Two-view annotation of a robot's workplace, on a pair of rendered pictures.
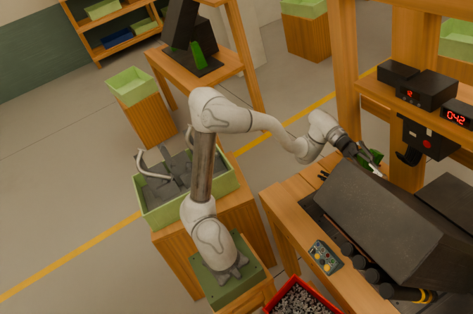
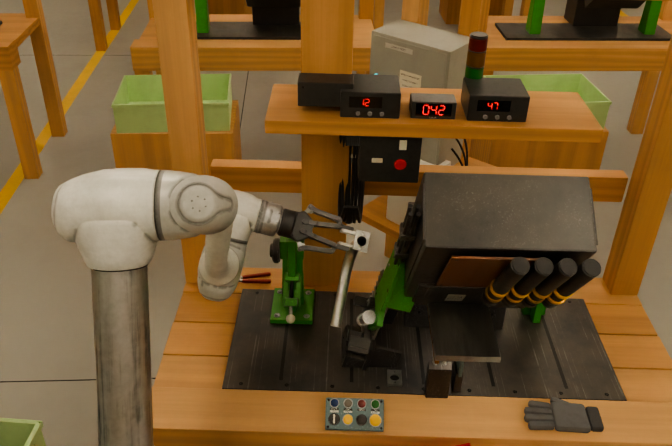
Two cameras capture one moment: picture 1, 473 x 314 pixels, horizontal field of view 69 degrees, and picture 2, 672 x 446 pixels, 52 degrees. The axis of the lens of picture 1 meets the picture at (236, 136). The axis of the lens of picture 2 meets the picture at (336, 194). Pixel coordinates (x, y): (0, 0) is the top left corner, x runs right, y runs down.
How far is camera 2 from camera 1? 1.15 m
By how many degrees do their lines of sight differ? 60
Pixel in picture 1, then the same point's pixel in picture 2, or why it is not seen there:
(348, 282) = (408, 417)
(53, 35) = not seen: outside the picture
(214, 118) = (218, 196)
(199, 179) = (141, 395)
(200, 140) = (133, 290)
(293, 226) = (261, 420)
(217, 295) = not seen: outside the picture
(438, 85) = (389, 83)
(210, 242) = not seen: outside the picture
